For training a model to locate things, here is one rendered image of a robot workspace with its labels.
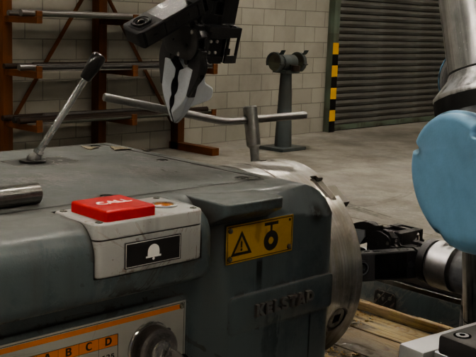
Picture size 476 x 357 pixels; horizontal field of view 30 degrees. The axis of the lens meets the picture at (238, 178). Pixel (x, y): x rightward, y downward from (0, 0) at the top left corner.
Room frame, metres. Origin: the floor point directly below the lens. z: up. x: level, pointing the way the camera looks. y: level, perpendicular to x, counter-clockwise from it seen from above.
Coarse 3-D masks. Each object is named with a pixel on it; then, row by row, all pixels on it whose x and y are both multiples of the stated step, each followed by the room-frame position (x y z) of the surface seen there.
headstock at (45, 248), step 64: (64, 192) 0.95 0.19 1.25; (128, 192) 0.97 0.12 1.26; (192, 192) 0.98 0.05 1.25; (0, 256) 0.74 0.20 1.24; (64, 256) 0.78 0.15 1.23; (256, 256) 0.98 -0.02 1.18; (320, 256) 1.06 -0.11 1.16; (0, 320) 0.74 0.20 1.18; (64, 320) 0.83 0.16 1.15; (128, 320) 0.87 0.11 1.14; (192, 320) 0.94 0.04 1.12; (256, 320) 0.98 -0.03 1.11; (320, 320) 1.07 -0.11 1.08
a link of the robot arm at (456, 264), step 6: (456, 252) 1.31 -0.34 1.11; (450, 258) 1.30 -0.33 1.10; (456, 258) 1.30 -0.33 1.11; (450, 264) 1.30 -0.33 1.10; (456, 264) 1.29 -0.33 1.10; (462, 264) 1.29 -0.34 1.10; (450, 270) 1.30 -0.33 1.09; (456, 270) 1.29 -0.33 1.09; (462, 270) 1.28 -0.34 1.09; (450, 276) 1.29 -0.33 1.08; (456, 276) 1.29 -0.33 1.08; (462, 276) 1.28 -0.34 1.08; (450, 282) 1.30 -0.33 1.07; (456, 282) 1.29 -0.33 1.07; (462, 282) 1.28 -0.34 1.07; (450, 288) 1.30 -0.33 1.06; (456, 288) 1.29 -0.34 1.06; (462, 288) 1.28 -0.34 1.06; (462, 294) 1.29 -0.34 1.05; (462, 300) 1.29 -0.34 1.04
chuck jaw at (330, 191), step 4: (312, 180) 1.30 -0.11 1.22; (316, 184) 1.30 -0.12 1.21; (320, 184) 1.30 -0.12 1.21; (324, 184) 1.31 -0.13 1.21; (320, 188) 1.29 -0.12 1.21; (324, 188) 1.30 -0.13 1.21; (328, 188) 1.30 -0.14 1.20; (332, 188) 1.34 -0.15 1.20; (336, 188) 1.34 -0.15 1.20; (324, 192) 1.29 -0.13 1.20; (328, 192) 1.30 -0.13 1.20; (332, 192) 1.33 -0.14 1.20; (336, 192) 1.33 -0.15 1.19; (340, 192) 1.34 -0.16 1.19; (328, 196) 1.29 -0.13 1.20; (332, 196) 1.29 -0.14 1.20; (340, 196) 1.33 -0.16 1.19; (344, 196) 1.33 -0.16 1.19; (344, 200) 1.32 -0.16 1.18; (348, 200) 1.33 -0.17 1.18; (344, 204) 1.32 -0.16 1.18
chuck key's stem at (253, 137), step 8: (248, 112) 1.35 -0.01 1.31; (256, 112) 1.36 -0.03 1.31; (248, 120) 1.35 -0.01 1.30; (256, 120) 1.36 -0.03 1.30; (248, 128) 1.35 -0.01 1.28; (256, 128) 1.35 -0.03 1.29; (248, 136) 1.35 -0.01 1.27; (256, 136) 1.35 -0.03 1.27; (248, 144) 1.35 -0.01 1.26; (256, 144) 1.35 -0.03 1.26; (256, 152) 1.35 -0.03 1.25; (256, 160) 1.35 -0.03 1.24
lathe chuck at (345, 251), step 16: (272, 160) 1.35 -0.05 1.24; (288, 160) 1.36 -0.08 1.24; (288, 176) 1.28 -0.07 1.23; (304, 176) 1.29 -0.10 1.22; (320, 176) 1.31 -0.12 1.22; (320, 192) 1.27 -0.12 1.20; (336, 208) 1.26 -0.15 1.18; (336, 224) 1.24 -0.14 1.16; (352, 224) 1.26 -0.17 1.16; (336, 240) 1.23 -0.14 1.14; (352, 240) 1.25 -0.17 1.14; (336, 256) 1.22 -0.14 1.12; (352, 256) 1.24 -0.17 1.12; (336, 272) 1.21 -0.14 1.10; (352, 272) 1.23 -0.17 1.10; (336, 288) 1.21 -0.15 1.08; (352, 288) 1.23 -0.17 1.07; (336, 304) 1.21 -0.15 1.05; (352, 304) 1.24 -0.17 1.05; (336, 336) 1.26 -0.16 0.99
